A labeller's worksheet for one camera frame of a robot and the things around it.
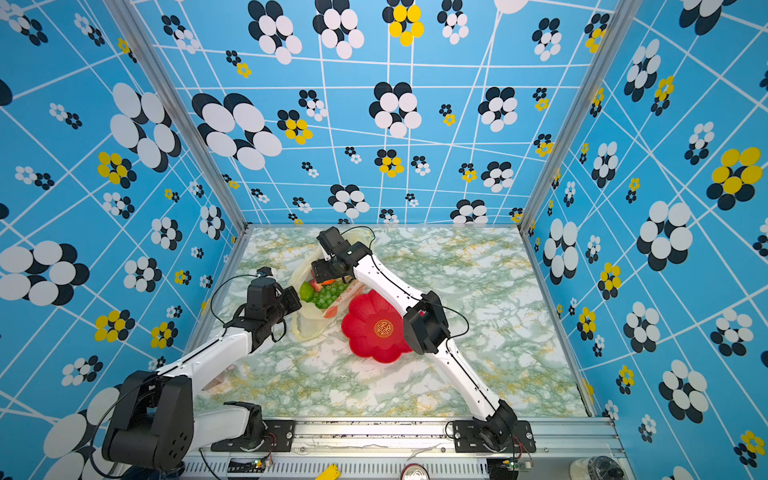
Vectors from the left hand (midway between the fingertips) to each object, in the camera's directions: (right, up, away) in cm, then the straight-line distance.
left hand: (301, 289), depth 90 cm
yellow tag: (+14, -40, -21) cm, 48 cm away
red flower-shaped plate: (+22, -13, +3) cm, 26 cm away
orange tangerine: (+9, +2, -3) cm, 10 cm away
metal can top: (+33, -34, -30) cm, 55 cm away
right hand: (+7, +6, +6) cm, 11 cm away
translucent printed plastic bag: (+2, -10, +2) cm, 11 cm away
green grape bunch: (+7, -2, +6) cm, 10 cm away
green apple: (0, -1, +4) cm, 4 cm away
